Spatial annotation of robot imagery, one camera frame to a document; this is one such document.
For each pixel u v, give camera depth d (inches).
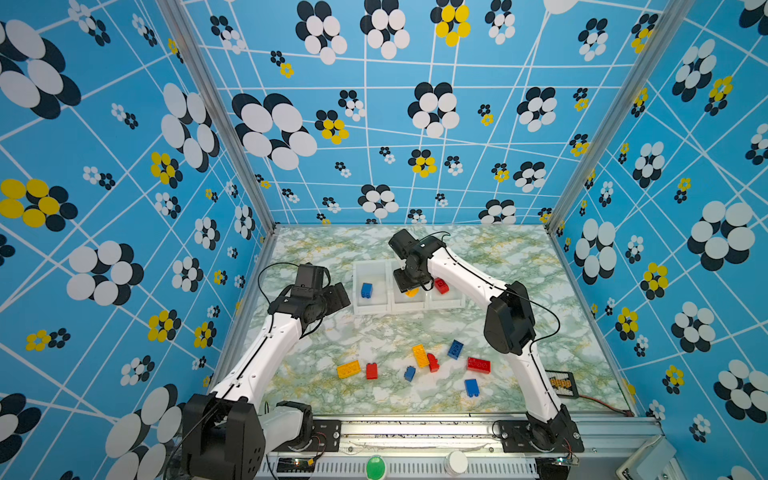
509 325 22.0
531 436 25.6
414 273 31.2
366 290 39.0
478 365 32.7
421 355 34.1
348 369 33.5
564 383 31.6
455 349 34.1
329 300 29.5
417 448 28.5
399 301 38.6
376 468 24.3
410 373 32.5
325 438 28.6
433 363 33.2
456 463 25.4
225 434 15.3
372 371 33.3
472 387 31.6
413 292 35.3
